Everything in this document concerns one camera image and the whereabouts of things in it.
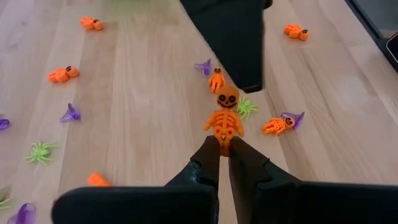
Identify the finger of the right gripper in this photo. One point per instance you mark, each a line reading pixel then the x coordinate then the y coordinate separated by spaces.
pixel 236 46

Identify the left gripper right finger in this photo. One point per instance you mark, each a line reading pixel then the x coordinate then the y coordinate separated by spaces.
pixel 280 202

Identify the purple plastic witch hat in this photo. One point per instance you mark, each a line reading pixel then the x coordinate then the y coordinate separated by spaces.
pixel 297 117
pixel 24 214
pixel 203 67
pixel 3 124
pixel 71 114

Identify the green plastic spider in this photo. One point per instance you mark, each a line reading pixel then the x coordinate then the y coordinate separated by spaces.
pixel 246 108
pixel 41 152
pixel 3 202

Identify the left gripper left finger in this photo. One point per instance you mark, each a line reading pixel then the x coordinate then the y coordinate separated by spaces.
pixel 186 202

